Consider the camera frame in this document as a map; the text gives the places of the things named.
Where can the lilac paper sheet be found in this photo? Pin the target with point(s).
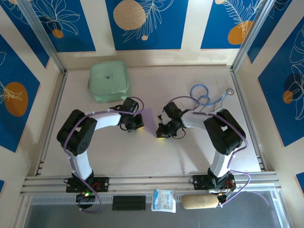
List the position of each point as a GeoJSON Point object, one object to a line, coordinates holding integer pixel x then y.
{"type": "Point", "coordinates": [149, 121]}

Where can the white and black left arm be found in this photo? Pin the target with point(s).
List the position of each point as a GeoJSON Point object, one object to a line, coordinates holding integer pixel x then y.
{"type": "Point", "coordinates": [82, 164]}

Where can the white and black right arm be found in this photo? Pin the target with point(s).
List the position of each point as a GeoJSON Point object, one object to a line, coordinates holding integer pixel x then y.
{"type": "Point", "coordinates": [221, 164]}

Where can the mint green zip pouch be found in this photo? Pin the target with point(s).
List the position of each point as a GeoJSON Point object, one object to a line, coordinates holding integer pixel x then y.
{"type": "Point", "coordinates": [109, 78]}

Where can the clear plastic gauze packet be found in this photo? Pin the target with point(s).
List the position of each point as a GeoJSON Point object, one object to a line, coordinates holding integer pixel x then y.
{"type": "Point", "coordinates": [164, 200]}

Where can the blue stethoscope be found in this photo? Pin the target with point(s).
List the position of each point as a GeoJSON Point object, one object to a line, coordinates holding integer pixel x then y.
{"type": "Point", "coordinates": [229, 91]}

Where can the black ribbed block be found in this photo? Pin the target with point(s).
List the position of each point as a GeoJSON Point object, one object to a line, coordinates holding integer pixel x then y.
{"type": "Point", "coordinates": [128, 203]}

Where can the beige cork roll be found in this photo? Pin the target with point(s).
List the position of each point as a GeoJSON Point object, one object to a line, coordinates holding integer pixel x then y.
{"type": "Point", "coordinates": [199, 202]}

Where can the aluminium frame cross rail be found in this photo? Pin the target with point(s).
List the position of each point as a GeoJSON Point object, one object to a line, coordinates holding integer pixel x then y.
{"type": "Point", "coordinates": [147, 184]}

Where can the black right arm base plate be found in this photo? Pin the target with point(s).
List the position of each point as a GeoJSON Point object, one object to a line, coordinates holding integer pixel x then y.
{"type": "Point", "coordinates": [199, 181]}

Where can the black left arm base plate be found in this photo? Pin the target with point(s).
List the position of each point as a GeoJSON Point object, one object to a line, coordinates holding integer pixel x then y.
{"type": "Point", "coordinates": [102, 184]}

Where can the aluminium table side rail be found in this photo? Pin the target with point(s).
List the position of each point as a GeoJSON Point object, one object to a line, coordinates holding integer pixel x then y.
{"type": "Point", "coordinates": [59, 95]}
{"type": "Point", "coordinates": [242, 95]}

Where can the blue floral wall poster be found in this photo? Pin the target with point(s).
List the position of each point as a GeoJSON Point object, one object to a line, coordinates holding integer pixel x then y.
{"type": "Point", "coordinates": [78, 31]}
{"type": "Point", "coordinates": [268, 31]}
{"type": "Point", "coordinates": [26, 40]}
{"type": "Point", "coordinates": [14, 71]}
{"type": "Point", "coordinates": [166, 28]}
{"type": "Point", "coordinates": [213, 23]}
{"type": "Point", "coordinates": [273, 107]}

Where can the aluminium frame post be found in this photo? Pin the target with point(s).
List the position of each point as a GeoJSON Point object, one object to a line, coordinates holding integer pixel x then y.
{"type": "Point", "coordinates": [40, 31]}
{"type": "Point", "coordinates": [251, 31]}

